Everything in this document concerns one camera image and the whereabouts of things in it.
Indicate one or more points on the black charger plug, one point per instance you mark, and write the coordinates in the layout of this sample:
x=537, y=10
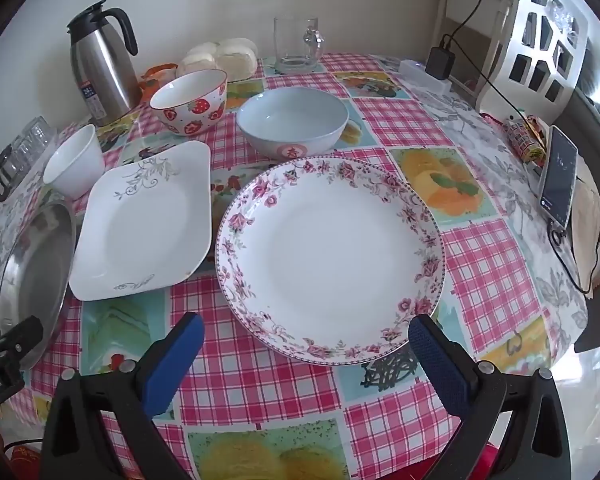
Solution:
x=439, y=62

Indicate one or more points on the white cutout chair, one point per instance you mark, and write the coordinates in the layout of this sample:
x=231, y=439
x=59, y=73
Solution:
x=505, y=35

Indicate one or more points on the colourful wrapped snack packet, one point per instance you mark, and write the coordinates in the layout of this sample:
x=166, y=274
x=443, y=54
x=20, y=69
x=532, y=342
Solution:
x=522, y=140

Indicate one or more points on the white power strip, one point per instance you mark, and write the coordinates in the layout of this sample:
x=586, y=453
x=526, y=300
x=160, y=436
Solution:
x=412, y=72

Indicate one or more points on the small drinking glass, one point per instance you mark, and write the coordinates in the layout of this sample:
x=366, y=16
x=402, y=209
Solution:
x=17, y=152
x=40, y=135

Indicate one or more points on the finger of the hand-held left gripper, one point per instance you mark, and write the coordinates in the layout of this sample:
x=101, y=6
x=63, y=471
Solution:
x=17, y=337

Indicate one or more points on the bag of steamed buns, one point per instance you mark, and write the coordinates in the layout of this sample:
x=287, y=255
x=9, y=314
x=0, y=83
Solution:
x=235, y=57

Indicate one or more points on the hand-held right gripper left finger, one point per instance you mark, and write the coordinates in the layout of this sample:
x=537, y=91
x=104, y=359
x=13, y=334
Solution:
x=175, y=360

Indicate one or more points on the orange snack packet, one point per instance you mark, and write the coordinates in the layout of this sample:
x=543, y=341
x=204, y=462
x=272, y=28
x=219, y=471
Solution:
x=157, y=72

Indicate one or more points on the stainless steel thermos jug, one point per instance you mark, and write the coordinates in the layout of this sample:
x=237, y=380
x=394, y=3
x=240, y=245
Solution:
x=100, y=65

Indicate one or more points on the smartphone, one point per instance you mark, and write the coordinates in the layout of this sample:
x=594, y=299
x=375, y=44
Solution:
x=557, y=175

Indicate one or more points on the plain white bowl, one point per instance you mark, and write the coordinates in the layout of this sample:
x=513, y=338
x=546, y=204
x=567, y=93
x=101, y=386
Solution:
x=75, y=160

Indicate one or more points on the pink checked plastic tablecloth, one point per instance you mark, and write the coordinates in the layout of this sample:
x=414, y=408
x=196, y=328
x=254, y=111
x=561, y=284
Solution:
x=260, y=370

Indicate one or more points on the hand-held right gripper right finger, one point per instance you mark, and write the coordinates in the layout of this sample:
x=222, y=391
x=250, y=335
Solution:
x=440, y=365

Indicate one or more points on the round floral rim plate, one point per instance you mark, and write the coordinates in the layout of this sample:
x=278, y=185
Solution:
x=330, y=260

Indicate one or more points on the clear glass mug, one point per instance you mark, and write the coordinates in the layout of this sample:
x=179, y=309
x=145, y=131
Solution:
x=290, y=45

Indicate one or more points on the square white plate grey vines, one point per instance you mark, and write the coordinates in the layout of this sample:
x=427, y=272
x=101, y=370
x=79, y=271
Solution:
x=140, y=220

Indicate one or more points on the stainless steel basin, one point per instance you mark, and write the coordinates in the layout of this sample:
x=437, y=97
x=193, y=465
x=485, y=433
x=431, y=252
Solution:
x=35, y=270

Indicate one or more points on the beige pouch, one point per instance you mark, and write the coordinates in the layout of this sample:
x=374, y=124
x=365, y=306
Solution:
x=587, y=230

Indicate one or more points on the strawberry print bowl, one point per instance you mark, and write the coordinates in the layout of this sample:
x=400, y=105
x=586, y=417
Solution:
x=190, y=110

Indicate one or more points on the light blue bowl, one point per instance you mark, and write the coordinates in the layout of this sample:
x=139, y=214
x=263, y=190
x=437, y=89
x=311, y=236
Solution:
x=290, y=115

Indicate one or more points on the white wooden frame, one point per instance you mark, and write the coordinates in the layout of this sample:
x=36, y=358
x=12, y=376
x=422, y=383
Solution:
x=447, y=15

